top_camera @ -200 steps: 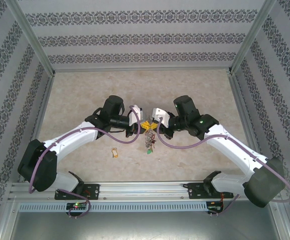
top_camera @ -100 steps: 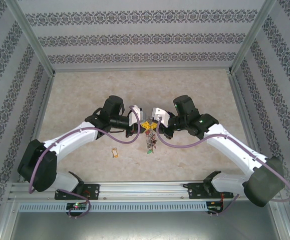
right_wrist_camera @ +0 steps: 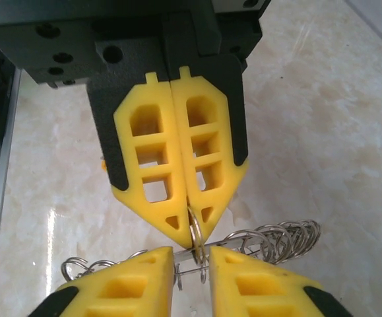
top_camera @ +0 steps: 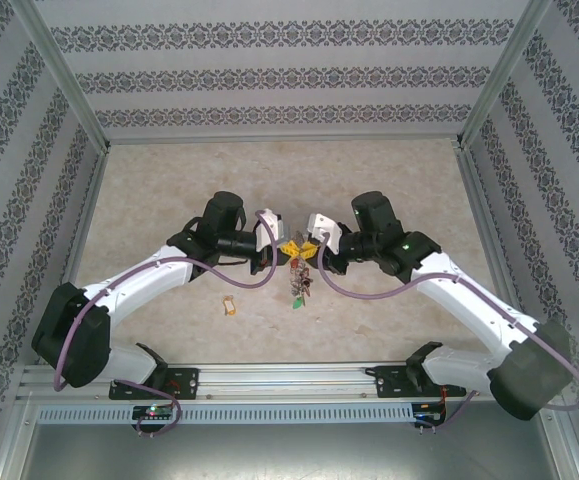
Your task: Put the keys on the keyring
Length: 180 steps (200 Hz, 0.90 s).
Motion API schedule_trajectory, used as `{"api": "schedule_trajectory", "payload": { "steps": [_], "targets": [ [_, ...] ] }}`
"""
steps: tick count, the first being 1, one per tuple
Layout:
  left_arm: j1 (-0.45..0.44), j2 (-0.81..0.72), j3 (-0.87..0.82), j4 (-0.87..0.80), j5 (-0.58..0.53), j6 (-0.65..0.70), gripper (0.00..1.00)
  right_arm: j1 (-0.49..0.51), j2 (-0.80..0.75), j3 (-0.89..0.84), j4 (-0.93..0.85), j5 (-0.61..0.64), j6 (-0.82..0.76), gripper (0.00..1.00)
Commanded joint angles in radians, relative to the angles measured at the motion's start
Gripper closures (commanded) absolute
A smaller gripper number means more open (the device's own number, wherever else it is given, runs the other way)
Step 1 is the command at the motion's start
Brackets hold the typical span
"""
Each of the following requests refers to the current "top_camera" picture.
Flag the large silver serrated keyring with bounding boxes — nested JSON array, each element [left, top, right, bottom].
[[287, 229, 316, 301]]

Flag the grey slotted cable duct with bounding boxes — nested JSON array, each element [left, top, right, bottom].
[[36, 402, 416, 425]]

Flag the aluminium side rail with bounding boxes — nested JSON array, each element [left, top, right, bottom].
[[453, 142, 538, 361], [36, 147, 113, 366]]

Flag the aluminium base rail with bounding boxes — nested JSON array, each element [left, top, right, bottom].
[[17, 362, 556, 402]]

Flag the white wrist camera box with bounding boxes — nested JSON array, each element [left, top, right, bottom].
[[304, 213, 343, 255], [254, 208, 291, 251]]

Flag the aluminium frame crossbar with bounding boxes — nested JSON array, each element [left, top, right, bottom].
[[104, 132, 465, 147]]

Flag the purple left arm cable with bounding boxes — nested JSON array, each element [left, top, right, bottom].
[[52, 210, 279, 439]]

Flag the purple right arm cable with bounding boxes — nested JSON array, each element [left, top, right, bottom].
[[317, 230, 579, 434]]

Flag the small circuit board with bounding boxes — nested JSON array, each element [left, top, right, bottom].
[[132, 403, 176, 421], [412, 399, 449, 427]]

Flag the grey metal sheet panel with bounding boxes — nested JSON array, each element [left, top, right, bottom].
[[0, 422, 579, 480]]

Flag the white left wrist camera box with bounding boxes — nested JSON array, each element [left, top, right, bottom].
[[254, 208, 291, 251]]

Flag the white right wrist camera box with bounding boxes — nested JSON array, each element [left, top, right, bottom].
[[304, 213, 343, 255]]

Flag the aluminium frame post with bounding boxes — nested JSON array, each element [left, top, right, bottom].
[[458, 0, 554, 150], [8, 0, 111, 152]]

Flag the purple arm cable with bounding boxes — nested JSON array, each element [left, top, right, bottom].
[[52, 210, 279, 439], [317, 230, 579, 434]]

